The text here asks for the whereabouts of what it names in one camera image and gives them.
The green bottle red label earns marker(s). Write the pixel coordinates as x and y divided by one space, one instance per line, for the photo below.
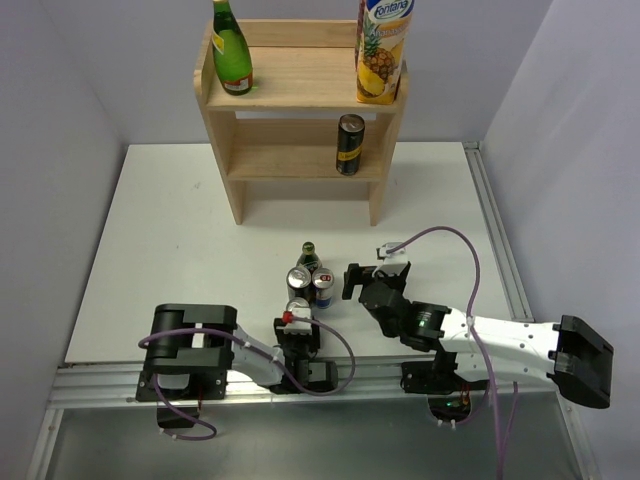
309 258

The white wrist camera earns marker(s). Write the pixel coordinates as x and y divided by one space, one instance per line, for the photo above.
297 321
393 260

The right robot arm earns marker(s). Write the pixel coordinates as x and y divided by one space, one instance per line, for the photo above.
569 353

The blue silver energy can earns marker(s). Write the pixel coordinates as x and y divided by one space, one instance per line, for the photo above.
323 283

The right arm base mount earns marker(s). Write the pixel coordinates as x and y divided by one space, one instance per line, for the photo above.
448 396

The green Perrier glass bottle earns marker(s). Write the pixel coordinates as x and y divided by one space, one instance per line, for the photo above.
231 52

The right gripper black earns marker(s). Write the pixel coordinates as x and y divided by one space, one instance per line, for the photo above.
356 275

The silver energy drink can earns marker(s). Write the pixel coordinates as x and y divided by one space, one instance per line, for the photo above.
299 308

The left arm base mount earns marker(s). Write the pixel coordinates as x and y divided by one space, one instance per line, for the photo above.
185 392

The pineapple juice carton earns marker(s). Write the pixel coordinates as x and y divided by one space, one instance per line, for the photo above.
381 31

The wooden two-tier shelf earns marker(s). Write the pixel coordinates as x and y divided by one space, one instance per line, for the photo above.
285 128

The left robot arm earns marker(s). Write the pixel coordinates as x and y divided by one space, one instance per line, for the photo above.
203 342

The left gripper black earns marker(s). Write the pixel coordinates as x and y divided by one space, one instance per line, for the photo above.
312 340

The dark black yellow can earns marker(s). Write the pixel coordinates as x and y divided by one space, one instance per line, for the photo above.
351 129

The black beverage can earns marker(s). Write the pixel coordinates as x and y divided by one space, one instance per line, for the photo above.
299 283

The aluminium side rail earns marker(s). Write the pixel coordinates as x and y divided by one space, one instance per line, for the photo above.
513 287

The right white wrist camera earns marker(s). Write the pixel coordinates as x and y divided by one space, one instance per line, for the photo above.
393 260

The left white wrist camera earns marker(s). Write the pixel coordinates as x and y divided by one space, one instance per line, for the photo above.
297 321

